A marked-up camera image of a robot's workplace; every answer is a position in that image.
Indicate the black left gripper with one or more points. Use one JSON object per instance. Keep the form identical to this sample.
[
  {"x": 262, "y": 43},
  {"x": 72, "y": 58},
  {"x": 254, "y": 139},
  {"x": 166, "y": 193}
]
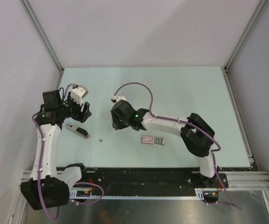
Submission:
[{"x": 81, "y": 115}]

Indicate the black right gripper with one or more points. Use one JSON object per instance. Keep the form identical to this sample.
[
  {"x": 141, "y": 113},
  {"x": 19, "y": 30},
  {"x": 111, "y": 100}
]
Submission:
[{"x": 116, "y": 125}]

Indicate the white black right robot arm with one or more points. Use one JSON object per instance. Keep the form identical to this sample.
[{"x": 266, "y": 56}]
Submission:
[{"x": 196, "y": 134}]

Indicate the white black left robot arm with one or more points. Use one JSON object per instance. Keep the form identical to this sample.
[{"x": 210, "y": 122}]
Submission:
[{"x": 45, "y": 187}]

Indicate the red white staple box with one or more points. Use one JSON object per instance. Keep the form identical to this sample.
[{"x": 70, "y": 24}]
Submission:
[{"x": 152, "y": 140}]

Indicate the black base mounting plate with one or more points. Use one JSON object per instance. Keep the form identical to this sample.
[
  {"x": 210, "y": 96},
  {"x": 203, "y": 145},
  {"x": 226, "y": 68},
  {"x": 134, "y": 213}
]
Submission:
[{"x": 143, "y": 191}]

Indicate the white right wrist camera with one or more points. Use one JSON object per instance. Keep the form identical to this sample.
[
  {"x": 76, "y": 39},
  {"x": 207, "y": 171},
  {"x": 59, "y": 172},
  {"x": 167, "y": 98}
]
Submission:
[{"x": 117, "y": 98}]

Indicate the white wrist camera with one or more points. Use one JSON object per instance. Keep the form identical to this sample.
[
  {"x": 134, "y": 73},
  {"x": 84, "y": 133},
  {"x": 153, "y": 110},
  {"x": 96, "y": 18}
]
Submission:
[
  {"x": 117, "y": 98},
  {"x": 78, "y": 93}
]

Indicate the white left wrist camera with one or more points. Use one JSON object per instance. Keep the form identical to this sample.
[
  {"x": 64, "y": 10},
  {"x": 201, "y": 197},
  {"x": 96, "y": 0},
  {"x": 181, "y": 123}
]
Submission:
[{"x": 78, "y": 93}]

